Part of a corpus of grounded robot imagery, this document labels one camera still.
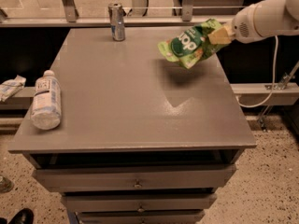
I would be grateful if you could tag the clear plastic water bottle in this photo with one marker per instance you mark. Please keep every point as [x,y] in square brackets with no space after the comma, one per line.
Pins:
[46,110]

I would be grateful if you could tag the top grey drawer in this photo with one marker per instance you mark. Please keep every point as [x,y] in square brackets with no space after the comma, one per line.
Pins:
[135,178]

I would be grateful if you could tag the green rice chip bag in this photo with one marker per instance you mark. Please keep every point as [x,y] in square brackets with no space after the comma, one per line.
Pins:
[192,45]

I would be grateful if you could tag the grey drawer cabinet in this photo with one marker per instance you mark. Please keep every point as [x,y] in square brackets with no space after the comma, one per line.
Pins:
[125,105]

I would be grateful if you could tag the middle grey drawer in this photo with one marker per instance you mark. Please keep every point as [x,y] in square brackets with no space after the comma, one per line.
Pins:
[138,203]

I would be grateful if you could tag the silver redbull can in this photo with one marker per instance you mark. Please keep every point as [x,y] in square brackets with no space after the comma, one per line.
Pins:
[116,15]

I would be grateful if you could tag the white wrapped packet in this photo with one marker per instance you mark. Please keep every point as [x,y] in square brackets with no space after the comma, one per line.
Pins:
[10,87]

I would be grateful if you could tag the grey drawer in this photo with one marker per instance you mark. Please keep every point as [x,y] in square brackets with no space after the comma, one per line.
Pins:
[147,217]
[138,203]
[135,178]

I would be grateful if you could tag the black shoe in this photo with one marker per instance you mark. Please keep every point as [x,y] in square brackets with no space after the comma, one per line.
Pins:
[25,216]

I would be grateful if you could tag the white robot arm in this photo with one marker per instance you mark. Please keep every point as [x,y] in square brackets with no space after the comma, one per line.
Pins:
[280,17]

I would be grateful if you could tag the metal window rail frame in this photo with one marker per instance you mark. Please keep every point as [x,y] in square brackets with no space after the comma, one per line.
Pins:
[94,13]

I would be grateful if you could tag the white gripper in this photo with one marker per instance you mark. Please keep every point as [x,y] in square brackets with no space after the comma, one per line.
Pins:
[241,26]

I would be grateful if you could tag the bottom grey drawer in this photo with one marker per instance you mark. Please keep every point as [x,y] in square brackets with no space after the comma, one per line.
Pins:
[147,217]

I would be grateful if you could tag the round metal floor object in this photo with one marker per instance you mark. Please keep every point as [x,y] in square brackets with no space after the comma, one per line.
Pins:
[6,185]

